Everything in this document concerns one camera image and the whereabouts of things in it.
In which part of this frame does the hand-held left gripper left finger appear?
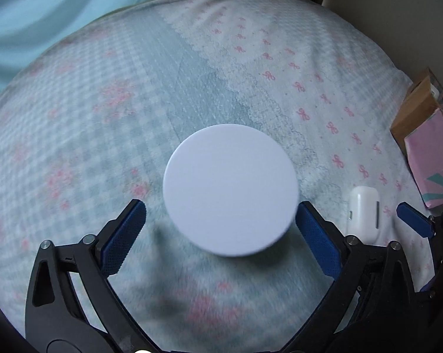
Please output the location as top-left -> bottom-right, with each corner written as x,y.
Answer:
24,199 -> 159,353

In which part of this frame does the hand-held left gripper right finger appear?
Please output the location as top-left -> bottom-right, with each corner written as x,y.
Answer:
284,201 -> 421,353

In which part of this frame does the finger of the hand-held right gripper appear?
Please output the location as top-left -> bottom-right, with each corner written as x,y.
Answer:
396,202 -> 434,238

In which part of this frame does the white earbud case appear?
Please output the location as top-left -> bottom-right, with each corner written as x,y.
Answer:
348,186 -> 383,245

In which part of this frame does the pink cardboard box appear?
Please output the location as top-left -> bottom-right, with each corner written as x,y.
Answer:
390,67 -> 443,209

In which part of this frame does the round white jar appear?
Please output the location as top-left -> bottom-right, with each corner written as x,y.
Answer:
162,123 -> 300,258

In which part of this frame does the checked bow-print bed sheet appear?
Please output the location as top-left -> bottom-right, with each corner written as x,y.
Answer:
0,0 -> 439,353

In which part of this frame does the light blue hanging cloth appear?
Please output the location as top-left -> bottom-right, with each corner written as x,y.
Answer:
0,0 -> 193,100

